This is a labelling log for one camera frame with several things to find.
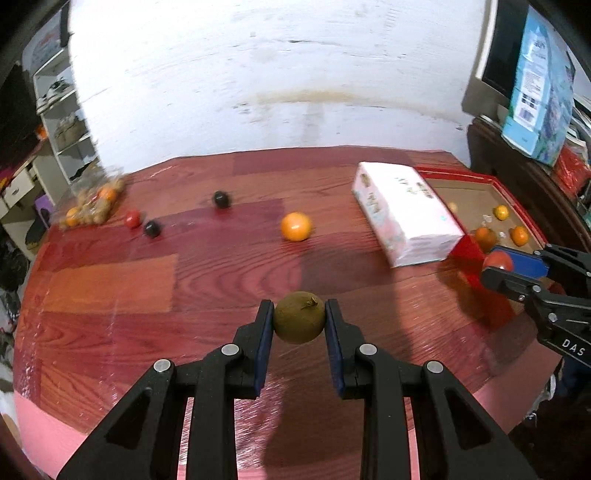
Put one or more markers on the brown-green kiwi fruit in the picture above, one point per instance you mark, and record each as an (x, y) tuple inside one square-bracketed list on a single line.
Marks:
[(299, 318)]

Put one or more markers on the white drawer unit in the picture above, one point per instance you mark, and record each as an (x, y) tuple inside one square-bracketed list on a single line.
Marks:
[(16, 184)]

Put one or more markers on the small deep orange fruit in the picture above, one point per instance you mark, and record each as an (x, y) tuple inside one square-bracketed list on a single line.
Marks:
[(520, 236)]

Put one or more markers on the pink ribbed mat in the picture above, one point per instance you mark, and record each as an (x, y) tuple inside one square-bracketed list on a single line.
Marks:
[(304, 438)]

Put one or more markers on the large deep orange fruit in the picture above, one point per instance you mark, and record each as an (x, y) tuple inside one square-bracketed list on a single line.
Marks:
[(485, 236)]

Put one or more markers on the red cardboard box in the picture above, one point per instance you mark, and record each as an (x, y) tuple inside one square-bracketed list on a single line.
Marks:
[(466, 196)]

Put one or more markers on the blue floral paper pack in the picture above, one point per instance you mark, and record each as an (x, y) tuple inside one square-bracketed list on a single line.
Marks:
[(535, 92)]

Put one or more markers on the clear bag of kumquats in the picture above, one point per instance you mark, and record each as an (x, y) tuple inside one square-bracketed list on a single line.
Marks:
[(92, 203)]

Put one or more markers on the red-orange plastic bag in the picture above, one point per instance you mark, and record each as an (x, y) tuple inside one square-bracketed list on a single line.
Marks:
[(572, 168)]

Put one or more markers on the yellow-orange orange fruit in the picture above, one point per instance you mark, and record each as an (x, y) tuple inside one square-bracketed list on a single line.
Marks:
[(501, 212), (296, 226)]

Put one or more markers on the large red tomato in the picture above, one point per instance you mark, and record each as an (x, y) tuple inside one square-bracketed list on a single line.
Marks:
[(496, 260)]

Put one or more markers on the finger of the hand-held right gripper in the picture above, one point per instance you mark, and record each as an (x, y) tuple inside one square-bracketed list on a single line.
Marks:
[(526, 265), (503, 281)]

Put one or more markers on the small red tomato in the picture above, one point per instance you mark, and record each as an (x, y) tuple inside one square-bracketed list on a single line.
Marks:
[(133, 218)]

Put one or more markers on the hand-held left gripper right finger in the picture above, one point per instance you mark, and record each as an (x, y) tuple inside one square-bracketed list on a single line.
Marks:
[(333, 360)]

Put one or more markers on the white sneakers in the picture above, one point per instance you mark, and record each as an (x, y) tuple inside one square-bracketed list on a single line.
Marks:
[(57, 87)]

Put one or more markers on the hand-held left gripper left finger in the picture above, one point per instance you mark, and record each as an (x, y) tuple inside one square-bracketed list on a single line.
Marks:
[(264, 355)]

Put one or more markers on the black jacket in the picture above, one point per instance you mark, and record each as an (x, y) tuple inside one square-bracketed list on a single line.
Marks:
[(16, 106)]

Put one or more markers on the purple container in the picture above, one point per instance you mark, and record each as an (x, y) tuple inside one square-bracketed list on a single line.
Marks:
[(44, 207)]

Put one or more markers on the black television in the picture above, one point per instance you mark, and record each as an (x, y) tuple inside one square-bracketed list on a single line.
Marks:
[(501, 50)]

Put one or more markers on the stack of papers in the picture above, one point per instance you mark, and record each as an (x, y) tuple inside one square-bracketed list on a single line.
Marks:
[(581, 134)]

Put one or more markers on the dark plum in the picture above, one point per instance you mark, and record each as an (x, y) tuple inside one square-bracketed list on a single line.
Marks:
[(221, 199), (151, 228)]

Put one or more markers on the white shelf rack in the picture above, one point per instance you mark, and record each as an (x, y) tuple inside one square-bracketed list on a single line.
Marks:
[(64, 152)]

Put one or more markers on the white pink tissue pack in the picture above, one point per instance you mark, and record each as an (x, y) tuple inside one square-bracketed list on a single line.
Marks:
[(406, 217)]

